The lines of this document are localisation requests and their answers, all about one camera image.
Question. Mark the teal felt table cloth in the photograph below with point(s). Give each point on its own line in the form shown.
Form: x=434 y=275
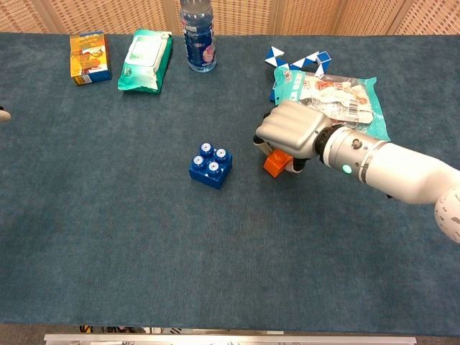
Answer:
x=230 y=251

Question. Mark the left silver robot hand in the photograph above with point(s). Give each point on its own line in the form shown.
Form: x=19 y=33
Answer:
x=4 y=115

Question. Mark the teal clear snack bag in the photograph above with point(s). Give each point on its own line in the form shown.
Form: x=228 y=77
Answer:
x=323 y=90

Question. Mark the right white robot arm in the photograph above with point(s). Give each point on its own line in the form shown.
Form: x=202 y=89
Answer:
x=395 y=172

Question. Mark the blue four-stud building block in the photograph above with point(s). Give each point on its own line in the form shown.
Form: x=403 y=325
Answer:
x=212 y=179

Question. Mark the blue plastic drink bottle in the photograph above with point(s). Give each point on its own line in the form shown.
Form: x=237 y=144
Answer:
x=199 y=43

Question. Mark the blue white snake puzzle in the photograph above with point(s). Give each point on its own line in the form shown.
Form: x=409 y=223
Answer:
x=275 y=57

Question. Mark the orange yellow drink carton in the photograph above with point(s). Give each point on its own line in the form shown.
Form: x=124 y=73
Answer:
x=88 y=57

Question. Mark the green wet wipes pack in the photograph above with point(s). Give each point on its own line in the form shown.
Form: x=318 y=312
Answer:
x=143 y=61

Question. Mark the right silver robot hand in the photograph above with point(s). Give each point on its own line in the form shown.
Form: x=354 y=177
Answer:
x=291 y=129

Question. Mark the aluminium profile rail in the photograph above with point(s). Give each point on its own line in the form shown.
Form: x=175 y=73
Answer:
x=215 y=339

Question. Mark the woven wooden folding screen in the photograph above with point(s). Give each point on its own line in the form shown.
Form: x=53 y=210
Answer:
x=108 y=14

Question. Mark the orange toy block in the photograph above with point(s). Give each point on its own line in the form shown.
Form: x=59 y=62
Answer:
x=275 y=165

